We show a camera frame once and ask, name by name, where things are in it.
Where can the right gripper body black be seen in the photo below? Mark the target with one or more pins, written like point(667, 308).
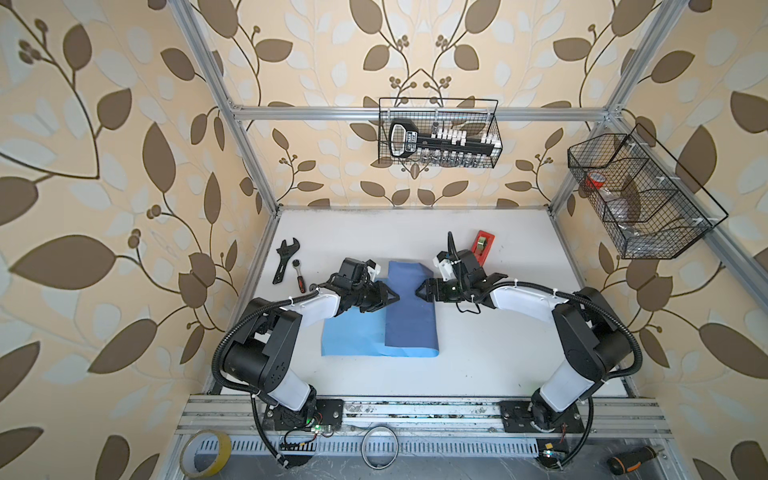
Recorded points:
point(453, 290)

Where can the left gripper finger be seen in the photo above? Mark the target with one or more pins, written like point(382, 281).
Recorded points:
point(371, 305)
point(385, 293)

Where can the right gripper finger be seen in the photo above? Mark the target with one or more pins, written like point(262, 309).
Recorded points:
point(429, 290)
point(492, 280)

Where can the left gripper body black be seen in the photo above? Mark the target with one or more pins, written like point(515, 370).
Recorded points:
point(361, 293)

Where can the light blue wrapping paper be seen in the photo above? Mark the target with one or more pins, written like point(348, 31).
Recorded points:
point(406, 329)

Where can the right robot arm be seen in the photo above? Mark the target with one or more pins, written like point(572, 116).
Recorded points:
point(597, 345)

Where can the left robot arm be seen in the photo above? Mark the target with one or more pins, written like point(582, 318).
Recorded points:
point(255, 355)

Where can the red tape dispenser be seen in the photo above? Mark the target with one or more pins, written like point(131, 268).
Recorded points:
point(482, 246)

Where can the black adjustable wrench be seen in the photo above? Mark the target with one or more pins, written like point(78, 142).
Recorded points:
point(285, 252)

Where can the red white object in basket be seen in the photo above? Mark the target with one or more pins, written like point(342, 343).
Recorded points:
point(594, 181)

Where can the black socket set tool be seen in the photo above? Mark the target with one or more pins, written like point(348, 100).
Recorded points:
point(404, 140)

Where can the yellow tape roll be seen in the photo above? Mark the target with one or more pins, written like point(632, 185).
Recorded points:
point(205, 454)

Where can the orange black screwdriver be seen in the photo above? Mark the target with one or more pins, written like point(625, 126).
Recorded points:
point(630, 461)

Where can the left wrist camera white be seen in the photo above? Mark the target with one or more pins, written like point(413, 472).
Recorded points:
point(373, 270)

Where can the back wire basket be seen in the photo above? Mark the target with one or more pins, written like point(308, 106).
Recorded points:
point(475, 116)

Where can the wire basket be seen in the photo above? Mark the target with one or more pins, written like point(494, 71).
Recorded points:
point(475, 116)
point(652, 206)

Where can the right wire basket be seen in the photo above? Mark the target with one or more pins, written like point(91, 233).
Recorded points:
point(652, 206)

